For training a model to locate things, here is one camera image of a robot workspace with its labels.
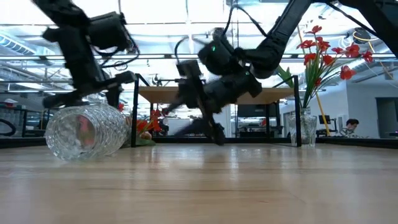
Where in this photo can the person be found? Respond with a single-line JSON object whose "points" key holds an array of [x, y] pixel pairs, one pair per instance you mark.
{"points": [[349, 127]]}

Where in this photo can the wooden shelf with black legs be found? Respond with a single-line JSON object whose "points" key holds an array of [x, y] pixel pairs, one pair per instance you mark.
{"points": [[273, 96]]}

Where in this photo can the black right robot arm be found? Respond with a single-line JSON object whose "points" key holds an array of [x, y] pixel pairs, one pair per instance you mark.
{"points": [[280, 40]]}

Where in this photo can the large red flower bunch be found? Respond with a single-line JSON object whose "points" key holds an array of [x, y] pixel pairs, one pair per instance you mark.
{"points": [[323, 59]]}

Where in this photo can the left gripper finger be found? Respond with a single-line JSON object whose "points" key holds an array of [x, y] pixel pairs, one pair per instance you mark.
{"points": [[114, 96], [60, 100]]}

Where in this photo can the clear textured glass vase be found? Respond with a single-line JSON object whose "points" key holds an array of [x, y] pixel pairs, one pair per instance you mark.
{"points": [[84, 132], [303, 127]]}

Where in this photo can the small red flower bunch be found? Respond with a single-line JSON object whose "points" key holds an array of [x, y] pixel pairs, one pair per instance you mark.
{"points": [[152, 124]]}

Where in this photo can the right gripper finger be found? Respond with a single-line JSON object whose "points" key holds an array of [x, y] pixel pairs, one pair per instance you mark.
{"points": [[174, 107], [196, 127]]}

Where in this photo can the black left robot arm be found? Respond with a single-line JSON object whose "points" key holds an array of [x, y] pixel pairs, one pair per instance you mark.
{"points": [[59, 12]]}

